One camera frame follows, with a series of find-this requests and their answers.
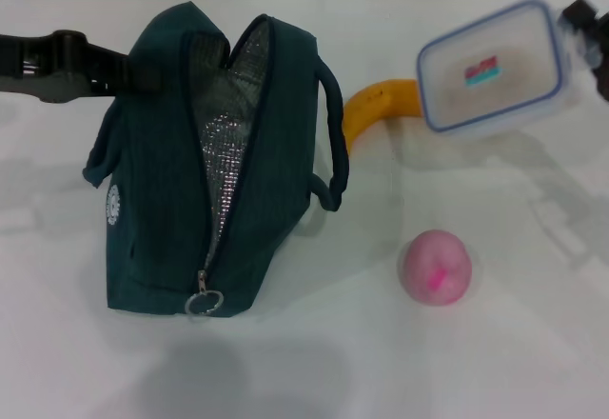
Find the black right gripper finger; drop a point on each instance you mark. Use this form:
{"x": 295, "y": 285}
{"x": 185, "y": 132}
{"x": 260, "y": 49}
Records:
{"x": 603, "y": 66}
{"x": 585, "y": 12}

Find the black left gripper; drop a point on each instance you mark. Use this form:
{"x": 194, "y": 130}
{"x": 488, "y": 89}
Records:
{"x": 47, "y": 66}

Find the dark teal insulated lunch bag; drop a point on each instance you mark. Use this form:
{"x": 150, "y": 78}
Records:
{"x": 152, "y": 176}

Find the clear blue-rimmed plastic food container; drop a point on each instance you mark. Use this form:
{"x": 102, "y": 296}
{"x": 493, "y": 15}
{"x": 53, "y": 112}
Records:
{"x": 495, "y": 76}

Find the yellow banana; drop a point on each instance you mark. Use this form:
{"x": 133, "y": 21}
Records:
{"x": 371, "y": 100}

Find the pink peach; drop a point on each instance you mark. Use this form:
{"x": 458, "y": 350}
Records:
{"x": 435, "y": 269}

